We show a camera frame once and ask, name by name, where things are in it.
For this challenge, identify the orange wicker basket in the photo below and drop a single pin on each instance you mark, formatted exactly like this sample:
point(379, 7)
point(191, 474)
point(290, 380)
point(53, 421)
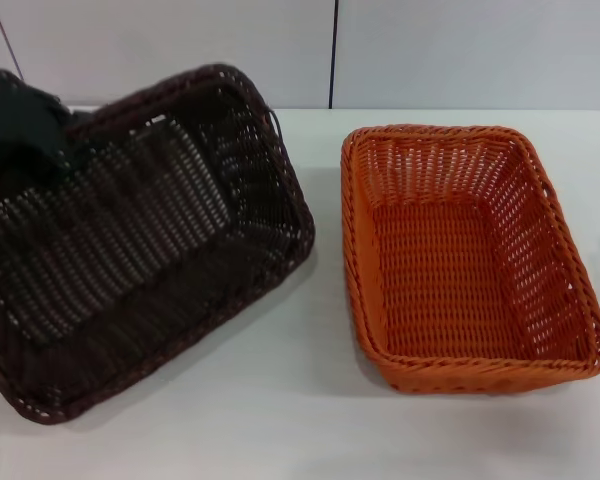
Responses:
point(445, 280)

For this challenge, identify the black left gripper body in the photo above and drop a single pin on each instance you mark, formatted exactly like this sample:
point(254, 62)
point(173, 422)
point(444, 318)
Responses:
point(20, 125)

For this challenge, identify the dark brown wicker basket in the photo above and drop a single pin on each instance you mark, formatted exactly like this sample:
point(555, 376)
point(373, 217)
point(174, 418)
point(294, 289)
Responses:
point(145, 235)

